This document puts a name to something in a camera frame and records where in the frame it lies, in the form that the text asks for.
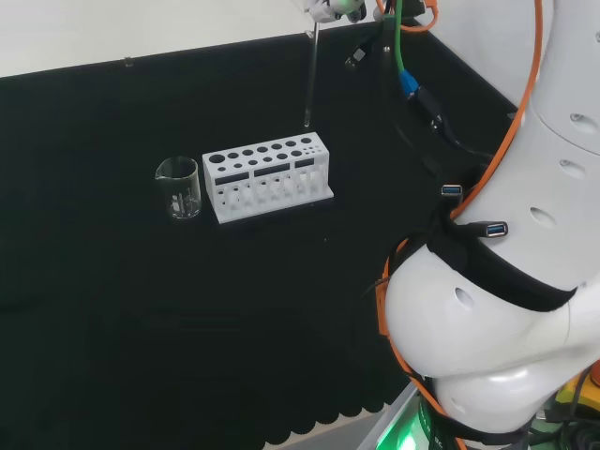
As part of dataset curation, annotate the clear glass rod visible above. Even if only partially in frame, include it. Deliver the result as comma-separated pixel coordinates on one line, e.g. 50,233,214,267
303,19,321,129

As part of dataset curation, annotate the grey metal base plate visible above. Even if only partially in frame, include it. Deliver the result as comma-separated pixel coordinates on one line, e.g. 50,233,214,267
364,387,423,450

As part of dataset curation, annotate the black adapter cable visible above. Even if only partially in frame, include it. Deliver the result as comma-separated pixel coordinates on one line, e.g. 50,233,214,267
411,86,494,161

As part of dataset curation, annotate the yellow stop button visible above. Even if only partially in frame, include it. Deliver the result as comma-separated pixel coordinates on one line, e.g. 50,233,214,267
554,359,600,419

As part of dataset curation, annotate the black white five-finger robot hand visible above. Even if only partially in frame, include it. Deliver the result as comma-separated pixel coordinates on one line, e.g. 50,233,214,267
302,0,368,23

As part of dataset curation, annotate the long orange cable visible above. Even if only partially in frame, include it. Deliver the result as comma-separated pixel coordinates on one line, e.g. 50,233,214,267
372,0,545,450

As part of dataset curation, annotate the white test tube rack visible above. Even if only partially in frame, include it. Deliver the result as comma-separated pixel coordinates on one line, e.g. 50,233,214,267
202,131,336,225

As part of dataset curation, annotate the clear glass beaker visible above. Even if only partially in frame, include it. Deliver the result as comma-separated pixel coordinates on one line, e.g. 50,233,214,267
155,156,203,220

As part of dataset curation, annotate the green cable with blue connector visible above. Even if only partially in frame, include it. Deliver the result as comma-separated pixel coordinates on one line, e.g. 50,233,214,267
392,0,421,100

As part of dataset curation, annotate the black cloth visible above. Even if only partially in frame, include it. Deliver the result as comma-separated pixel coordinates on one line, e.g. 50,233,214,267
0,18,519,450

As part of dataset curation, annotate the short orange cable loop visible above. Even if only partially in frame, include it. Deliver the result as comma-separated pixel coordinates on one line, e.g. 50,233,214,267
374,0,440,34

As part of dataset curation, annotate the black cable with silver plug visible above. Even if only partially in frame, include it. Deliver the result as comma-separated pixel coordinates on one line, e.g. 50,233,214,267
344,35,381,71

